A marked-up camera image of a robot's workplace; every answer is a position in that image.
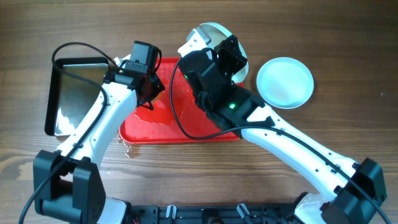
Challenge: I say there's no white plate back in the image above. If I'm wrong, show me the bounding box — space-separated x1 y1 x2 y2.
198 22 249 84

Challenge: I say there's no white plate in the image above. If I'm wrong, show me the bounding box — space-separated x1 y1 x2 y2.
198 22 249 84
256 57 315 110

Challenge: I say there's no green and orange sponge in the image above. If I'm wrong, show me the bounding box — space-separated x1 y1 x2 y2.
151 91 164 104

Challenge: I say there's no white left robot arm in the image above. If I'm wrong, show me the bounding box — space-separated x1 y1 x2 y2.
29 54 164 223

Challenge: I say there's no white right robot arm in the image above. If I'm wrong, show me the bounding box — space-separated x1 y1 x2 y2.
178 33 387 223

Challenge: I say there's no red plastic tray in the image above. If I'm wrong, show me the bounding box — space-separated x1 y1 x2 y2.
119 57 245 145

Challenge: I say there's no black water tray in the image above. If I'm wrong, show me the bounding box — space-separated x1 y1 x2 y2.
44 57 109 136

